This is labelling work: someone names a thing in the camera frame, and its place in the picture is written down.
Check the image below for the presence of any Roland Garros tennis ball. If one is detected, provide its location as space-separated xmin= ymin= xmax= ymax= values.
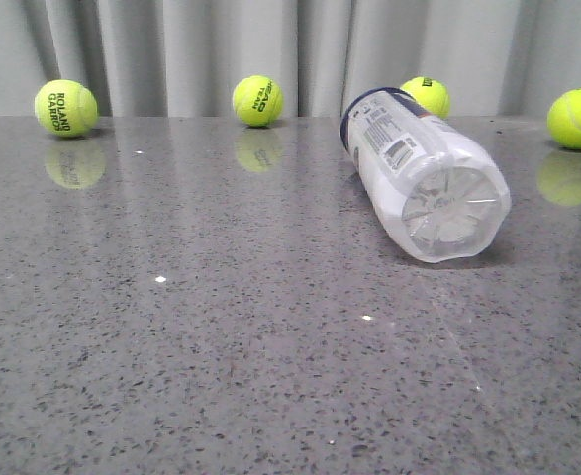
xmin=34 ymin=79 xmax=99 ymax=138

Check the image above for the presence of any white blue tennis ball can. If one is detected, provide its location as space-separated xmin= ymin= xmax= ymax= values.
xmin=340 ymin=87 xmax=511 ymax=263

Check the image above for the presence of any Head Team tennis ball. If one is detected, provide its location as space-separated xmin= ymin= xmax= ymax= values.
xmin=232 ymin=75 xmax=284 ymax=128

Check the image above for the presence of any plain yellow tennis ball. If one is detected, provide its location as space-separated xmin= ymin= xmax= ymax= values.
xmin=546 ymin=88 xmax=581 ymax=149

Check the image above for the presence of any Wilson tennis ball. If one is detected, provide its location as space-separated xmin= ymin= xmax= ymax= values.
xmin=401 ymin=76 xmax=450 ymax=119

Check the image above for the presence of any grey pleated curtain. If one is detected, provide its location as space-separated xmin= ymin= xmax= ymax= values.
xmin=0 ymin=1 xmax=581 ymax=117

